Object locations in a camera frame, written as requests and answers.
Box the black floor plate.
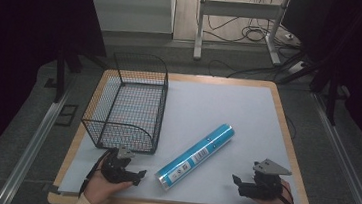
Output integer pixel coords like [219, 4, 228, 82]
[53, 102, 79, 128]

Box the white power strip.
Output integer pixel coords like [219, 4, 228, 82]
[286, 59, 308, 77]

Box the black wire basket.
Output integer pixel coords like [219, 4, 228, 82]
[78, 48, 172, 156]

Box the white metal desk frame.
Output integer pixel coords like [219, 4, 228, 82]
[191, 0, 292, 69]

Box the white panel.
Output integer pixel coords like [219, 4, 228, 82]
[82, 0, 177, 39]

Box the tangle of black floor cables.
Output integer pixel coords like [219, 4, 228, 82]
[204, 0, 282, 48]

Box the long black floor cable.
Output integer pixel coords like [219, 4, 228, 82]
[207, 58, 289, 85]

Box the black stand leg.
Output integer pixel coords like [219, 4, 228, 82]
[51, 48, 85, 105]

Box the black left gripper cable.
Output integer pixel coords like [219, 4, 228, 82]
[77, 146, 112, 200]

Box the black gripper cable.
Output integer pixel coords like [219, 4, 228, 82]
[77, 146, 112, 200]
[278, 179, 303, 204]

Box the aluminium floor rail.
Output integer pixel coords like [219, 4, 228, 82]
[302, 92, 362, 204]
[0, 74, 75, 204]

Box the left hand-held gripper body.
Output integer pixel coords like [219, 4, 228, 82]
[98, 143, 139, 187]

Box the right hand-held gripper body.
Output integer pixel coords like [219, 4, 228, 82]
[242, 156, 294, 204]

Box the person's left hand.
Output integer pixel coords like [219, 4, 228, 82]
[82, 166, 135, 204]

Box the blue cylindrical tube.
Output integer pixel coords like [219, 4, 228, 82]
[152, 117, 237, 198]

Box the pale blue table mat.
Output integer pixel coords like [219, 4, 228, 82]
[57, 67, 314, 204]

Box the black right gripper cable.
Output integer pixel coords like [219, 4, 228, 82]
[278, 179, 303, 204]

